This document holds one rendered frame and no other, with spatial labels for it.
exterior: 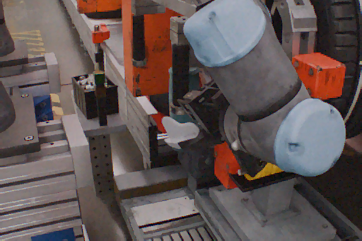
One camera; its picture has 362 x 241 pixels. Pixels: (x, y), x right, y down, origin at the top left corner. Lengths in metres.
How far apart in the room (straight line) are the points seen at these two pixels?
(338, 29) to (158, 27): 0.79
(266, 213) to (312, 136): 1.00
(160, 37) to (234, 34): 1.12
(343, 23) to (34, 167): 0.66
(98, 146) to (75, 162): 1.01
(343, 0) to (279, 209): 0.80
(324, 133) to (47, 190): 0.51
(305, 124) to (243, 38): 0.09
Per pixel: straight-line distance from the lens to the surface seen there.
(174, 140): 0.63
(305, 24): 0.81
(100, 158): 1.74
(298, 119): 0.35
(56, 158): 0.69
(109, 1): 3.36
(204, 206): 1.50
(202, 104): 0.54
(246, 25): 0.35
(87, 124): 1.48
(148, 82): 1.49
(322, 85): 0.77
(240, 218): 1.36
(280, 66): 0.36
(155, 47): 1.45
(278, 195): 1.33
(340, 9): 0.83
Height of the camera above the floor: 1.11
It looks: 24 degrees down
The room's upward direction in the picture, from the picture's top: straight up
